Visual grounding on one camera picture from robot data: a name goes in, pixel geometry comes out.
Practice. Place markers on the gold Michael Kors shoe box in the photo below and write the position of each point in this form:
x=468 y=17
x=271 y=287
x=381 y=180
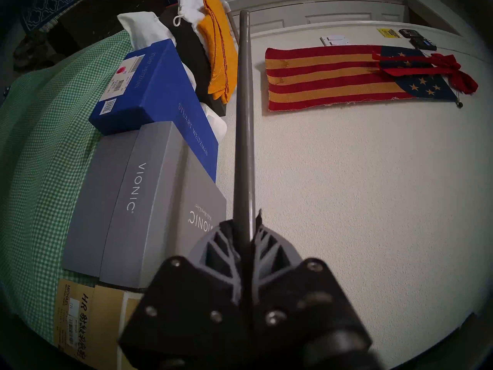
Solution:
x=104 y=323

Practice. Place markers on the black garment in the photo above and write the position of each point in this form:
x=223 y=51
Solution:
x=192 y=61

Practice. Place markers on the orange folded cloth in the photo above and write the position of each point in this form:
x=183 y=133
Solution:
x=219 y=49

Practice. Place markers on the red ribbon bow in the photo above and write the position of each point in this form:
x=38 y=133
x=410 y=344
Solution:
x=462 y=80

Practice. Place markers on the grey metal shoe rack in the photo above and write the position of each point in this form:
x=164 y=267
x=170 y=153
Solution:
x=231 y=22

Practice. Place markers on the blue Stuart Weitzman shoe box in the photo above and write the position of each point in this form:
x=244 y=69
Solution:
x=161 y=88

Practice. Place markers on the blue patterned rug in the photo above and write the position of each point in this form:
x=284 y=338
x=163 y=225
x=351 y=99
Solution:
x=57 y=7

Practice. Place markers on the white light switch plate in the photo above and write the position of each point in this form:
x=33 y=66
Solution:
x=334 y=40

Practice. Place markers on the large grey Vionic shoe box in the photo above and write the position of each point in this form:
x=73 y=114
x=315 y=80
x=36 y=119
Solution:
x=146 y=203

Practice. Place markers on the small black wall device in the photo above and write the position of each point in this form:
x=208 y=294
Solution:
x=423 y=44
x=408 y=32

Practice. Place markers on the green white gingham cloth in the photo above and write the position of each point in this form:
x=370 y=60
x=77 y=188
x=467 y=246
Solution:
x=38 y=161

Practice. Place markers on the yellow sticker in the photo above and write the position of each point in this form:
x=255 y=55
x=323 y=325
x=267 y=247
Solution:
x=387 y=32

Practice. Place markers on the long grey metal shoehorn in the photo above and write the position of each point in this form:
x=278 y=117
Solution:
x=244 y=122

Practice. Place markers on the red yellow striped wall rug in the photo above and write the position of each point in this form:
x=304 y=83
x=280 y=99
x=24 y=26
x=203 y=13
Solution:
x=327 y=80

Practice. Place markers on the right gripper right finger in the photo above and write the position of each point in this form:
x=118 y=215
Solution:
x=308 y=315

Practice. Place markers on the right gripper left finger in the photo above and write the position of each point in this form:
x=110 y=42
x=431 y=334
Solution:
x=185 y=311

